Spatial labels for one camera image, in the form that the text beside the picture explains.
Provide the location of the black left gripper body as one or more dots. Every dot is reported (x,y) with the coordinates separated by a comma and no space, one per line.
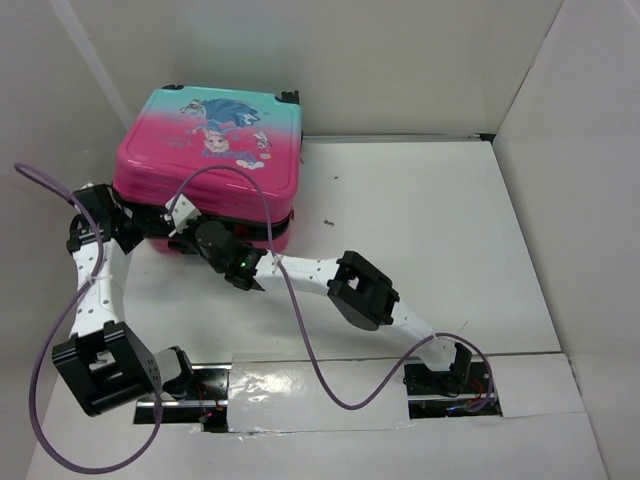
(133,227)

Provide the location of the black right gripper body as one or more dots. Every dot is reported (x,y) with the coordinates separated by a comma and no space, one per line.
(163,226)

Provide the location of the pink hard-shell suitcase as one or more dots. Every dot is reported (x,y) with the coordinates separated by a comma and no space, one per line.
(244,146)

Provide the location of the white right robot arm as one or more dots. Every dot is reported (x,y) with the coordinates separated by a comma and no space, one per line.
(363,295)

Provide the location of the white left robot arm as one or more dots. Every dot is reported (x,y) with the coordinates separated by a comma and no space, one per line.
(104,363)

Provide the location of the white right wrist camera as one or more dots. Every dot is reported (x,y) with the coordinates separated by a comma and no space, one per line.
(179,211)

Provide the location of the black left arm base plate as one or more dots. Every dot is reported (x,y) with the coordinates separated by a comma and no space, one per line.
(203,402)

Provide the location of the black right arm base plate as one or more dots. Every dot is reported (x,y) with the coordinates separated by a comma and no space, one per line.
(429,398)

